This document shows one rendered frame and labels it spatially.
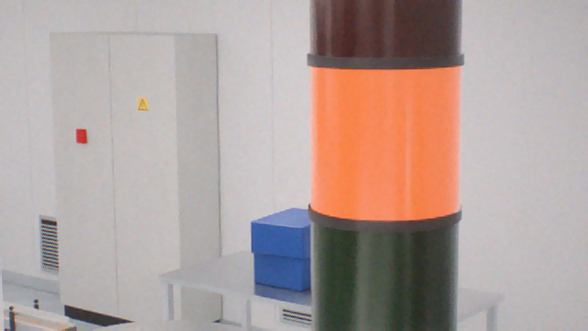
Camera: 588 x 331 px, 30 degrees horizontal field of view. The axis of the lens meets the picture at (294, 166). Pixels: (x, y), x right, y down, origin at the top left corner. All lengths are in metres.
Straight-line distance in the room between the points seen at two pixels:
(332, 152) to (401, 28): 0.04
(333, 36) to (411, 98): 0.03
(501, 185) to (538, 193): 0.23
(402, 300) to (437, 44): 0.08
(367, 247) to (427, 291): 0.02
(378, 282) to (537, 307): 6.08
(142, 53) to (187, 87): 0.38
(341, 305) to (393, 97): 0.07
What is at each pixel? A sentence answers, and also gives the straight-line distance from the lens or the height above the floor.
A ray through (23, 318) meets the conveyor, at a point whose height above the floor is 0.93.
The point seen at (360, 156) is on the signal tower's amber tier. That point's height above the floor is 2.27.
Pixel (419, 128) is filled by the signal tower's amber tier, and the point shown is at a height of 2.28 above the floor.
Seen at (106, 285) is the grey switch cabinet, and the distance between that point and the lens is 7.92.
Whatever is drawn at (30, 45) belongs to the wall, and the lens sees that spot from 8.85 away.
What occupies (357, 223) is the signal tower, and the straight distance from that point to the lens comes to 0.35.
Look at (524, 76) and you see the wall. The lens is 6.24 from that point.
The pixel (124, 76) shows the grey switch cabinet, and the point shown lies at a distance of 7.50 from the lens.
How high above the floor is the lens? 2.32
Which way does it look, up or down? 9 degrees down
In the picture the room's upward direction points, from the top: straight up
